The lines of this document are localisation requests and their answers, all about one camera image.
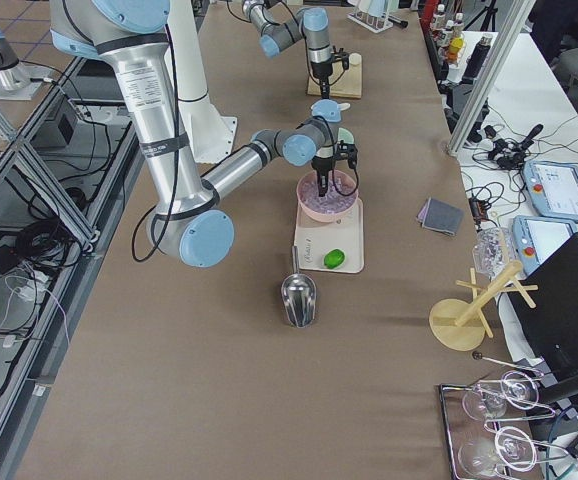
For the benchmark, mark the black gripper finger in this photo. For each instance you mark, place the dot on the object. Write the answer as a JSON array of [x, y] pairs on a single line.
[[324, 88], [322, 181]]

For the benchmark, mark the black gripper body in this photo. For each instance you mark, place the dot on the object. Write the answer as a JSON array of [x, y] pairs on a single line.
[[321, 165], [323, 70]]

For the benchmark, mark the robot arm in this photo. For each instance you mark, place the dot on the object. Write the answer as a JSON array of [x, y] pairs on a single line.
[[153, 49], [309, 24]]

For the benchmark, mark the mint green bowl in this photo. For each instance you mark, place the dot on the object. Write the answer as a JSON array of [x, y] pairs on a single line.
[[345, 136]]

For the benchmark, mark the pink bowl of ice cubes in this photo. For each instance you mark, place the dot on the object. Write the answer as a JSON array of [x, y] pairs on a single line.
[[340, 197]]

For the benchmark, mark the stainless steel ice scoop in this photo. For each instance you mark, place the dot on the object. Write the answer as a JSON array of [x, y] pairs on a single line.
[[299, 294]]

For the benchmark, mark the bamboo cutting board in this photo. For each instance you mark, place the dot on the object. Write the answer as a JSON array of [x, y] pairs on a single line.
[[343, 83]]

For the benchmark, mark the green lime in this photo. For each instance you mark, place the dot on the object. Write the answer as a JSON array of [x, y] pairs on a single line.
[[334, 258]]

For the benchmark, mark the grey folded cloth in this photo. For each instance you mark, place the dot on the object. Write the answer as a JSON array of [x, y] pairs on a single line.
[[440, 217]]

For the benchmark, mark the yellow sauce bottle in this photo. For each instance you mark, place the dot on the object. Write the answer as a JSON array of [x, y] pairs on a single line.
[[454, 49]]

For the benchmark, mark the black water bottle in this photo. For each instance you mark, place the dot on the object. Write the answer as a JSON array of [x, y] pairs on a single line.
[[478, 57]]

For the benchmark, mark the wooden mug tree stand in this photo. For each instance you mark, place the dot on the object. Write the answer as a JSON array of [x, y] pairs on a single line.
[[462, 326]]

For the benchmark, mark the blue teach pendant tablet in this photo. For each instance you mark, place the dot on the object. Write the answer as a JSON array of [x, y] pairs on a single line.
[[552, 188]]

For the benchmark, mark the wine glass on rack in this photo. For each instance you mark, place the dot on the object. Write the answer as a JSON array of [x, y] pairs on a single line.
[[489, 400], [504, 454]]

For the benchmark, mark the aluminium frame post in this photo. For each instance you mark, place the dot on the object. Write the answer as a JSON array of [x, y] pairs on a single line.
[[502, 45]]

